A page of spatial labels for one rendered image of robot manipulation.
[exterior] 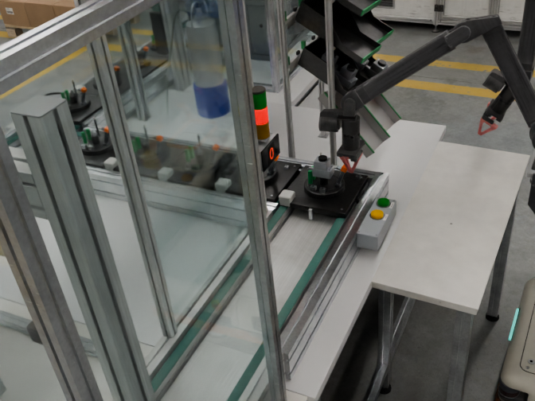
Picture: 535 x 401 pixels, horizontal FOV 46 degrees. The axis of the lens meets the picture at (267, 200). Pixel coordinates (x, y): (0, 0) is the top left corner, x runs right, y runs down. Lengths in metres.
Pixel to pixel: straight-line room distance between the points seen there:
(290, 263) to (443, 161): 0.87
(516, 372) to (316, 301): 1.03
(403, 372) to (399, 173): 0.89
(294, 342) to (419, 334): 1.41
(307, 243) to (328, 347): 0.39
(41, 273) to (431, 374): 2.30
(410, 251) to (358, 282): 0.22
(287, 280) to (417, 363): 1.13
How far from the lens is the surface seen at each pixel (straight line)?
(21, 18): 7.32
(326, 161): 2.13
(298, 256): 1.99
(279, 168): 2.32
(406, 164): 2.53
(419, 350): 2.96
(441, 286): 1.98
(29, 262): 0.72
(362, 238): 2.01
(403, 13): 6.30
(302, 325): 1.72
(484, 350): 3.00
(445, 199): 2.35
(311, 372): 1.74
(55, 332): 0.79
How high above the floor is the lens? 2.20
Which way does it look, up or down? 35 degrees down
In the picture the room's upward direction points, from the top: 6 degrees counter-clockwise
